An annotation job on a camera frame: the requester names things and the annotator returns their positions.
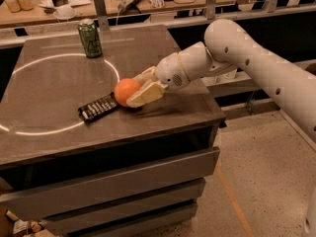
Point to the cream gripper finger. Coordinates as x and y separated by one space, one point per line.
149 92
147 75

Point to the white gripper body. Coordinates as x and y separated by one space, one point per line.
171 71

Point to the orange fruit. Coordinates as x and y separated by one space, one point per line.
124 89

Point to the black rxbar chocolate bar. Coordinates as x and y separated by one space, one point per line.
98 108

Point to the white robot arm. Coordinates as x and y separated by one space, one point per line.
228 46

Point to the clear sanitizer bottle left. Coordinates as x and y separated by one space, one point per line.
209 81

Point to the clear sanitizer bottle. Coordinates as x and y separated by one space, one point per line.
230 75
209 81

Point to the clear sanitizer bottle right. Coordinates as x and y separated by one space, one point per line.
230 75

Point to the green soda can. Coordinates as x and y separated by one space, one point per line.
89 37

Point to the white bowl on desk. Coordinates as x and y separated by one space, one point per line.
64 13

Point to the middle grey drawer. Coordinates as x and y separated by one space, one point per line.
66 223

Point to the grey drawer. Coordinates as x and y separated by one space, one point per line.
142 222
50 200
66 223

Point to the black power adapter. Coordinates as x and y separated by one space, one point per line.
58 3

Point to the bottom grey drawer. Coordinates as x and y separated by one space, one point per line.
142 222

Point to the top grey drawer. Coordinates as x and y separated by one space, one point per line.
50 200

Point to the metal railing post left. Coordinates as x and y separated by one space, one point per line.
102 16

